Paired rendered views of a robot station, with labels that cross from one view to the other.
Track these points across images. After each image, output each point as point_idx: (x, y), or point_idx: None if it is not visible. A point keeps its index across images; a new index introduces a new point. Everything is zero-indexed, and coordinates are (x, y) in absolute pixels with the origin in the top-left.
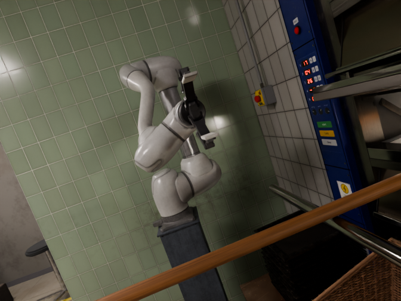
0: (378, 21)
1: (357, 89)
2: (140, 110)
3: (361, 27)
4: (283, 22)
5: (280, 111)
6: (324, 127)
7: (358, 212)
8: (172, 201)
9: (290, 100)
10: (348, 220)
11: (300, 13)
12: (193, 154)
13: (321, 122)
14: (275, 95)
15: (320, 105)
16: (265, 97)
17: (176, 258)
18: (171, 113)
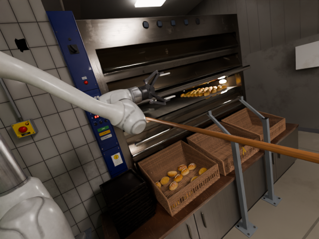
0: (125, 87)
1: (141, 102)
2: (78, 90)
3: (117, 87)
4: (62, 77)
5: (43, 138)
6: (103, 130)
7: (124, 163)
8: (69, 225)
9: (62, 125)
10: (118, 173)
11: (89, 75)
12: (27, 177)
13: (101, 127)
14: (36, 126)
15: (101, 119)
16: (33, 126)
17: None
18: (126, 94)
